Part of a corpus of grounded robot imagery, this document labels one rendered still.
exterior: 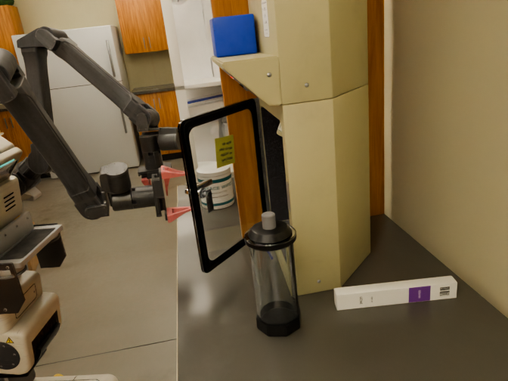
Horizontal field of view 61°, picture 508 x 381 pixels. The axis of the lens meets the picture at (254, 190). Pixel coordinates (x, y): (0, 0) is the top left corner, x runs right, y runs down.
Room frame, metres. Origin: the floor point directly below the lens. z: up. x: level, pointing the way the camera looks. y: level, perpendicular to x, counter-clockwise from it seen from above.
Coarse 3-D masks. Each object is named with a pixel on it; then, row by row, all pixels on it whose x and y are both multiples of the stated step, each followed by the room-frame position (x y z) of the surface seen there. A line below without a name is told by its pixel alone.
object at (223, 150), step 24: (216, 120) 1.07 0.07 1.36; (240, 120) 1.15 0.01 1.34; (192, 144) 1.00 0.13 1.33; (216, 144) 1.06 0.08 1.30; (240, 144) 1.14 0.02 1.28; (216, 168) 1.05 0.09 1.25; (240, 168) 1.13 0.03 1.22; (216, 192) 1.04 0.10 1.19; (240, 192) 1.12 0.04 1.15; (192, 216) 0.97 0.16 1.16; (216, 216) 1.03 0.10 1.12; (240, 216) 1.11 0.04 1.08; (216, 240) 1.02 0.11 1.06
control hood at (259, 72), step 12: (216, 60) 1.03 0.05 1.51; (228, 60) 0.93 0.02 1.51; (240, 60) 0.90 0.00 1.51; (252, 60) 0.90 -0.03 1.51; (264, 60) 0.91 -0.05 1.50; (276, 60) 0.91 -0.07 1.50; (228, 72) 0.90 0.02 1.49; (240, 72) 0.90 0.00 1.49; (252, 72) 0.90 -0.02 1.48; (264, 72) 0.91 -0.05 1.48; (276, 72) 0.91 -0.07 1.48; (252, 84) 0.90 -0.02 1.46; (264, 84) 0.91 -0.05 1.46; (276, 84) 0.91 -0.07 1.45; (264, 96) 0.91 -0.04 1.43; (276, 96) 0.91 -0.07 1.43
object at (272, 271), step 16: (288, 240) 0.77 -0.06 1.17; (256, 256) 0.78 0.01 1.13; (272, 256) 0.77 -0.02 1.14; (288, 256) 0.78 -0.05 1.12; (256, 272) 0.79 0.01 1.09; (272, 272) 0.77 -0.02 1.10; (288, 272) 0.78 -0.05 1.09; (256, 288) 0.79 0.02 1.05; (272, 288) 0.77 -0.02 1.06; (288, 288) 0.78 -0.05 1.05; (256, 304) 0.81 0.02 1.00; (272, 304) 0.77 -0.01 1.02; (288, 304) 0.77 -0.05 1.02; (272, 320) 0.77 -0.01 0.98; (288, 320) 0.77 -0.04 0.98
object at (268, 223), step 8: (264, 216) 0.80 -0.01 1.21; (272, 216) 0.80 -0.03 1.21; (256, 224) 0.84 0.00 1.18; (264, 224) 0.81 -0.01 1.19; (272, 224) 0.80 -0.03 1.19; (280, 224) 0.82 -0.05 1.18; (256, 232) 0.80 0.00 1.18; (264, 232) 0.79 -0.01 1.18; (272, 232) 0.79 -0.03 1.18; (280, 232) 0.78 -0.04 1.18; (288, 232) 0.79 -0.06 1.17; (256, 240) 0.78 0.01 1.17; (264, 240) 0.77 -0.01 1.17; (272, 240) 0.77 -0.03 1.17; (280, 240) 0.77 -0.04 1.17
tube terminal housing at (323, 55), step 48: (288, 0) 0.91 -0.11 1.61; (336, 0) 0.95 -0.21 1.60; (288, 48) 0.91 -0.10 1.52; (336, 48) 0.95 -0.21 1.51; (288, 96) 0.91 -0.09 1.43; (336, 96) 0.95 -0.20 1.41; (288, 144) 0.91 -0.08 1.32; (336, 144) 0.93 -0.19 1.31; (336, 192) 0.92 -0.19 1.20; (336, 240) 0.92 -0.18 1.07
